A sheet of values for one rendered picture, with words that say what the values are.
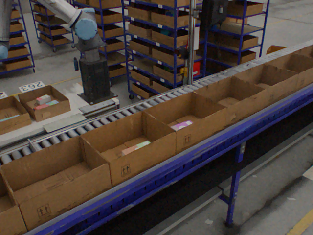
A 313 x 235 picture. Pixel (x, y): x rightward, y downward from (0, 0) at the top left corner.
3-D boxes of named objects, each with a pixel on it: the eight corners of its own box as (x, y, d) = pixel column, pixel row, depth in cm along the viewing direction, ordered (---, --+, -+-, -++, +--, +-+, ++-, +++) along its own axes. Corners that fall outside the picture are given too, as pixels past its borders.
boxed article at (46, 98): (36, 103, 246) (35, 98, 244) (47, 99, 253) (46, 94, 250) (40, 105, 243) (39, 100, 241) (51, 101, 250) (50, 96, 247)
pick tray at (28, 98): (52, 94, 261) (50, 84, 256) (71, 110, 235) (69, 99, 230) (20, 105, 246) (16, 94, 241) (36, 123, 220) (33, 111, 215)
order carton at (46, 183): (84, 160, 159) (79, 134, 151) (113, 191, 139) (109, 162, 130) (9, 194, 139) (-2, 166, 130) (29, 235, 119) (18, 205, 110)
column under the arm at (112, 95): (77, 95, 259) (71, 58, 243) (103, 86, 273) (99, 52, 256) (90, 105, 241) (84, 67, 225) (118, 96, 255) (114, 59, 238)
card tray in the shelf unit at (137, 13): (127, 14, 357) (126, 6, 352) (147, 11, 373) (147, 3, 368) (147, 20, 329) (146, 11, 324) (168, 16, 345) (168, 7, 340)
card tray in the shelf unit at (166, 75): (152, 72, 356) (152, 64, 351) (172, 66, 371) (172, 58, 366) (174, 83, 327) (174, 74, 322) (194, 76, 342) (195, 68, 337)
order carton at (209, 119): (190, 113, 200) (191, 90, 191) (224, 131, 180) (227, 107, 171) (143, 134, 180) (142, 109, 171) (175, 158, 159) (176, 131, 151)
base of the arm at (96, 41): (75, 43, 238) (73, 31, 233) (98, 39, 245) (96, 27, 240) (81, 50, 224) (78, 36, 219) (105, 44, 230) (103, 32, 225)
